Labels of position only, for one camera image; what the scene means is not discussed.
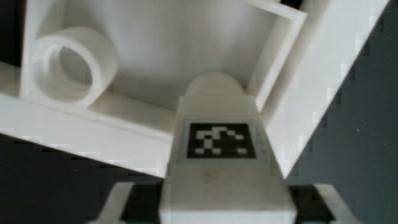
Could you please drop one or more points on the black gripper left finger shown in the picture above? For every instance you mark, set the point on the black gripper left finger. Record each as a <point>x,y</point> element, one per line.
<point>130,207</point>

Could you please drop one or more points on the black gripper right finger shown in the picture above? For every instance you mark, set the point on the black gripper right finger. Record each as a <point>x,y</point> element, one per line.
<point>322,208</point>

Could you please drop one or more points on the white chair leg with tag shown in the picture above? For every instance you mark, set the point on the white chair leg with tag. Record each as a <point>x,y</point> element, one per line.
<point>224,187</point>

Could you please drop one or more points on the white chair seat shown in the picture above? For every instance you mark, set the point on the white chair seat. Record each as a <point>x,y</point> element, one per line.
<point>114,52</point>

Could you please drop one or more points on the white U-shaped frame wall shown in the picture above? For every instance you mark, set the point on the white U-shaped frame wall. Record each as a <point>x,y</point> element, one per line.
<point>136,148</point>

